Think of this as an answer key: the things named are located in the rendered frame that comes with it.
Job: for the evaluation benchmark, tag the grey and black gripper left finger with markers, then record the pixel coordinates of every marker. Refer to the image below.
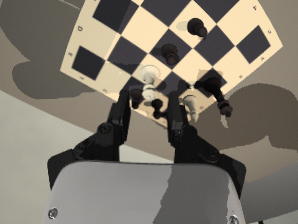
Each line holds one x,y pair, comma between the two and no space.
101,145

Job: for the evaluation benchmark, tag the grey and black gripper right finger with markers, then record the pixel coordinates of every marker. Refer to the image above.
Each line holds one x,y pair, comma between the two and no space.
191,148

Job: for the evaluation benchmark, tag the black and cream chessboard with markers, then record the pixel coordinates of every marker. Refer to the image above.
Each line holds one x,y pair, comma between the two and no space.
114,39

